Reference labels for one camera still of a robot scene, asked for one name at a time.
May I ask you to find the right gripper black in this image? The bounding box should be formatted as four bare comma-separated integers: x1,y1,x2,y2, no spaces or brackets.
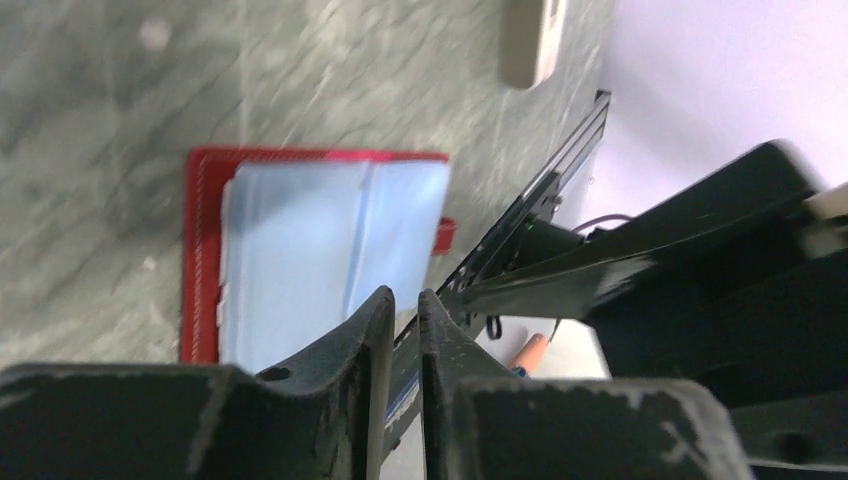
461,142,847,479

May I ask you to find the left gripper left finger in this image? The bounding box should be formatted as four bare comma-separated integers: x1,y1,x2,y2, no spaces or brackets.
1,286,395,479

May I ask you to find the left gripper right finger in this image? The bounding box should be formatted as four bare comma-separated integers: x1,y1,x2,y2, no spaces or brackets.
418,290,752,479

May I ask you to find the red leather card holder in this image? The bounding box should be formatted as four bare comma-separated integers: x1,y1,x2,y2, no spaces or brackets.
179,146,456,373

